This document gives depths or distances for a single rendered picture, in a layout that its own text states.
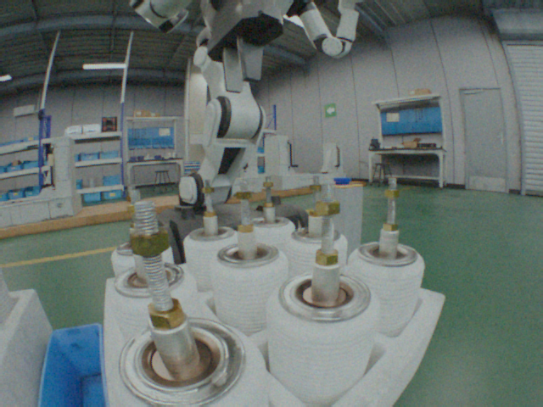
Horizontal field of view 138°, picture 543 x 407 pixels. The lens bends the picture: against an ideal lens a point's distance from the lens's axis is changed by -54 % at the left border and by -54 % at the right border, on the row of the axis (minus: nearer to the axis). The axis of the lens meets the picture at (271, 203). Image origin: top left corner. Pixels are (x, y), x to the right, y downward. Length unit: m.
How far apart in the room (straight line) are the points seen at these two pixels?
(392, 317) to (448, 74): 5.43
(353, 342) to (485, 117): 5.19
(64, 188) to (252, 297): 2.17
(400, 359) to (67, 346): 0.49
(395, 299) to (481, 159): 4.95
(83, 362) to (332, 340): 0.44
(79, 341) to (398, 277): 0.49
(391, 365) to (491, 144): 5.06
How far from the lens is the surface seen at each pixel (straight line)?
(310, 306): 0.17
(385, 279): 0.24
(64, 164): 2.30
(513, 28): 5.65
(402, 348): 0.25
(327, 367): 0.18
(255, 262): 0.24
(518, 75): 5.60
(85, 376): 0.53
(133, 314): 0.21
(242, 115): 0.71
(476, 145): 5.17
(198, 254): 0.34
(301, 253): 0.31
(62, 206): 2.25
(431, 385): 0.47
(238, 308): 0.25
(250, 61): 0.26
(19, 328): 0.41
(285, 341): 0.17
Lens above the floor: 0.35
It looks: 9 degrees down
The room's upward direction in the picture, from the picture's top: 2 degrees counter-clockwise
